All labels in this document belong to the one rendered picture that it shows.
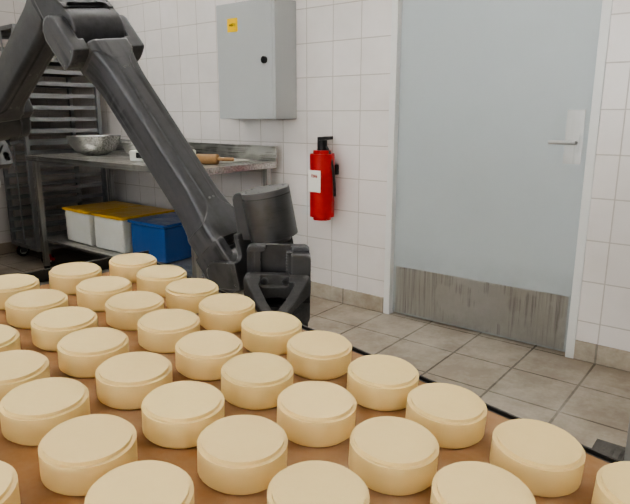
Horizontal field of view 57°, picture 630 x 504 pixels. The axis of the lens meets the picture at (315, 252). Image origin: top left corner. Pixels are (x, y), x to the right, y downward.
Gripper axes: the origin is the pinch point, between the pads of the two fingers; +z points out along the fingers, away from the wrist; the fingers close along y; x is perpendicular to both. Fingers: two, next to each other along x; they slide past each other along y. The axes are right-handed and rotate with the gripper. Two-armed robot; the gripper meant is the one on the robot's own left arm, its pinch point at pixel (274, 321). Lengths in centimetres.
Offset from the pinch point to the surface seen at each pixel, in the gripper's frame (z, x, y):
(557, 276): -224, -130, 64
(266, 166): -323, 20, 23
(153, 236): -322, 94, 70
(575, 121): -225, -130, -12
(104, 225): -357, 137, 71
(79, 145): -381, 159, 18
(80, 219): -377, 161, 72
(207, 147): -372, 65, 16
